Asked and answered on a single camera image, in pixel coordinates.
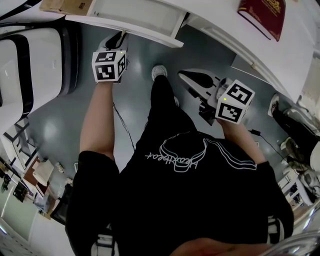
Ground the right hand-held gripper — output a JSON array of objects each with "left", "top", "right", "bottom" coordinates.
[{"left": 177, "top": 69, "right": 256, "bottom": 126}]

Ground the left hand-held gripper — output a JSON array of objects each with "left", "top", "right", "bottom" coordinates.
[{"left": 91, "top": 29, "right": 130, "bottom": 85}]

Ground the white desk drawer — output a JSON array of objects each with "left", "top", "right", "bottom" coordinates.
[{"left": 64, "top": 0, "right": 187, "bottom": 49}]

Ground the person's right forearm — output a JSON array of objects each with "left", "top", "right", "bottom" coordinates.
[{"left": 215, "top": 118, "right": 267, "bottom": 164}]

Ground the person's left forearm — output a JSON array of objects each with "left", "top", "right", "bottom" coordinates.
[{"left": 79, "top": 81, "right": 121, "bottom": 161}]

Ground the white desk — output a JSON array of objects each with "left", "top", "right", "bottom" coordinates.
[{"left": 159, "top": 0, "right": 320, "bottom": 103}]

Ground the person's black trouser leg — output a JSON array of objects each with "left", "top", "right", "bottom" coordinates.
[{"left": 144, "top": 74, "right": 200, "bottom": 142}]

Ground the brown cardboard piece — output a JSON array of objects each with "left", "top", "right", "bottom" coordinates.
[{"left": 39, "top": 0, "right": 97, "bottom": 17}]

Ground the white black-trimmed chair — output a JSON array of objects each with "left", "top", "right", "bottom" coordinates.
[{"left": 0, "top": 24, "right": 81, "bottom": 137}]

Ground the dark red book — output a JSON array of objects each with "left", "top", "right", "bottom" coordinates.
[{"left": 236, "top": 0, "right": 287, "bottom": 42}]

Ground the person's black printed t-shirt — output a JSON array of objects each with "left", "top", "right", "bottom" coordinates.
[{"left": 65, "top": 128, "right": 295, "bottom": 256}]

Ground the beige box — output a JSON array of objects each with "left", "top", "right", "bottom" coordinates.
[{"left": 31, "top": 159, "right": 55, "bottom": 188}]

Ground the black mesh chair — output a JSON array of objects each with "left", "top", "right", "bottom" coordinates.
[{"left": 49, "top": 183, "right": 74, "bottom": 226}]

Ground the thin black cable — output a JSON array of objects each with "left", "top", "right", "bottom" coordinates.
[{"left": 112, "top": 101, "right": 137, "bottom": 152}]

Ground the black cable with adapter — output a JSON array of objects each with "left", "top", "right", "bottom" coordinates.
[{"left": 248, "top": 128, "right": 289, "bottom": 161}]

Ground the white shelf with black frame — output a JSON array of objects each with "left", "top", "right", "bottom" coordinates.
[{"left": 1, "top": 119, "right": 39, "bottom": 172}]

